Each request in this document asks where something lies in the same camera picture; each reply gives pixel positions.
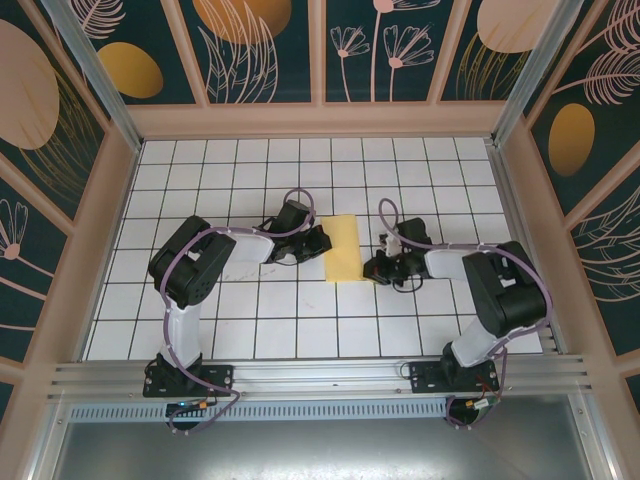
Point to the aluminium frame post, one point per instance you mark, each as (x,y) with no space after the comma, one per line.
(97,75)
(530,75)

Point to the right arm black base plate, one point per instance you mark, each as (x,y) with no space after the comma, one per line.
(425,380)

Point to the grey metal sheet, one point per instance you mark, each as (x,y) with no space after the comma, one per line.
(320,450)

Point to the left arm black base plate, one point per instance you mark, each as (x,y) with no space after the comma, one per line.
(220,380)

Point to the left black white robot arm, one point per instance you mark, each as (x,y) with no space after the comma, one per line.
(192,270)

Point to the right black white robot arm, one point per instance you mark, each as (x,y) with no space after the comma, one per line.
(505,295)

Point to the left small circuit board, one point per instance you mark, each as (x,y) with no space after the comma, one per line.
(187,407)

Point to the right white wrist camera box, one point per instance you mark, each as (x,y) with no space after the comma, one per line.
(389,242)

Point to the small circuit board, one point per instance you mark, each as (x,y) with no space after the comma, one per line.
(482,404)
(187,407)

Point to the right small circuit board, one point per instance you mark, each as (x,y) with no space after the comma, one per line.
(482,404)

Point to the yellow cloth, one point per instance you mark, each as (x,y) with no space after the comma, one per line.
(342,250)

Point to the aluminium side rail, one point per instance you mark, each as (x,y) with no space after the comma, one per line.
(510,200)

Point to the long aluminium mounting rail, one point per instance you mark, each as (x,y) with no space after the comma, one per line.
(320,375)

